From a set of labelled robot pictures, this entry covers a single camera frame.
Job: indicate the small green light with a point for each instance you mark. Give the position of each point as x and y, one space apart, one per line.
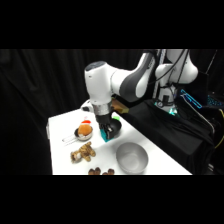
172 111

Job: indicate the brown teddy bear plush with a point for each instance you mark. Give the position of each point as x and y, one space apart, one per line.
83 152

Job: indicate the black bowl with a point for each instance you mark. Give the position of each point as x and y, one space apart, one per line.
117 126

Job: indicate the brown cardboard tag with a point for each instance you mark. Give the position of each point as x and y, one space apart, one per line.
119 106

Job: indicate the small green block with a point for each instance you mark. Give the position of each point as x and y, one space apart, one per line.
116 118

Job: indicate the grey metal bowl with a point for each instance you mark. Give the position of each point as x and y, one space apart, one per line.
132 158

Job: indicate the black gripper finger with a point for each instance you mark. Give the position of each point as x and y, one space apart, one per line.
111 131
103 129

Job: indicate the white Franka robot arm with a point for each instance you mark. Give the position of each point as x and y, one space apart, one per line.
100 83

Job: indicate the black cloth-covered robot stand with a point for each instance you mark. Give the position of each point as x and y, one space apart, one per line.
166 133

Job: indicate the orange plush toy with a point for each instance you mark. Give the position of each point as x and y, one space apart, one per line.
85 128

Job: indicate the laptop with blue light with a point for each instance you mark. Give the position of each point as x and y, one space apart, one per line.
203 100

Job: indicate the blue cube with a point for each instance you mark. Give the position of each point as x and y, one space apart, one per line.
105 136

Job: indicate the black curtain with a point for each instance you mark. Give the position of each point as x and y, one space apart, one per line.
40 100

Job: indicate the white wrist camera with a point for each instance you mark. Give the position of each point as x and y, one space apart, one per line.
86 106

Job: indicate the metal measuring cup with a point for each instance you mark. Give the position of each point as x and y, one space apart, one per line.
80 136

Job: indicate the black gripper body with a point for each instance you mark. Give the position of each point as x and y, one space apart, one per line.
103 119

